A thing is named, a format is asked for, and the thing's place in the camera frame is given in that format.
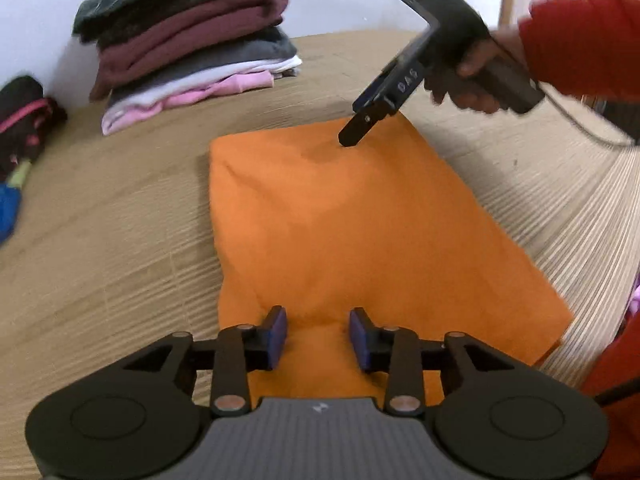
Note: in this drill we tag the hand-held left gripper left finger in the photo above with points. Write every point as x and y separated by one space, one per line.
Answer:
277 332

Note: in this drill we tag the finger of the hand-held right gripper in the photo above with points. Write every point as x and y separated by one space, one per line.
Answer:
355 130

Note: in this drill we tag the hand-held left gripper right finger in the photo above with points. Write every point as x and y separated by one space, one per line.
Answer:
359 335

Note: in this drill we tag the orange shirt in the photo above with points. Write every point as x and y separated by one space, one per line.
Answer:
350 220

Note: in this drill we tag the person's right hand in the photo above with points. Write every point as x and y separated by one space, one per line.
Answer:
505 47

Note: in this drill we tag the pink folded garment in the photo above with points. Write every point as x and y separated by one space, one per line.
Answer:
235 84

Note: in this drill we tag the grey folded garment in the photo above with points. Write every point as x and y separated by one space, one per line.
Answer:
240 55

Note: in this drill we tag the white folded garment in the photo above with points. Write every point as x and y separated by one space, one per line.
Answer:
220 75

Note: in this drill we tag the dark patterned folded garment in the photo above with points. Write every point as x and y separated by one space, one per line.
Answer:
165 10

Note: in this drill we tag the purple object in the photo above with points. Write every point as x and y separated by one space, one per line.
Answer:
636 302

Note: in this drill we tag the blue garment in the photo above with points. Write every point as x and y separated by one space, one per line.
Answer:
7 210

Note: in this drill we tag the yellow-green cloth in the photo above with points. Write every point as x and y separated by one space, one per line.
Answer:
20 175

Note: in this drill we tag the black garment with pink stripes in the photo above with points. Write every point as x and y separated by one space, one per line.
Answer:
20 110

